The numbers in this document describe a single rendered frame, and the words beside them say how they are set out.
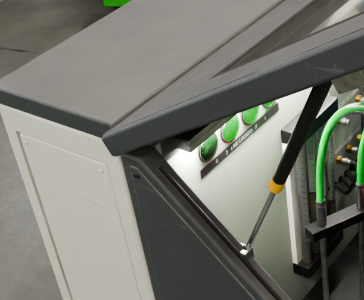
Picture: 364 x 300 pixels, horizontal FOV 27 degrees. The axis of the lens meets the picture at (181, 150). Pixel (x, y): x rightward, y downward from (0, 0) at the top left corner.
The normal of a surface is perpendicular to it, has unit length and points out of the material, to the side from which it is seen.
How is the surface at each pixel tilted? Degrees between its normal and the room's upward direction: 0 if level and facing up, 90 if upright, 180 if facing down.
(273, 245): 90
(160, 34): 0
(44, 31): 0
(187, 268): 90
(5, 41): 0
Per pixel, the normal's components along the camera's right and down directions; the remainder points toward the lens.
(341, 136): 0.77, 0.25
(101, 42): -0.15, -0.82
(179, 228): -0.61, 0.51
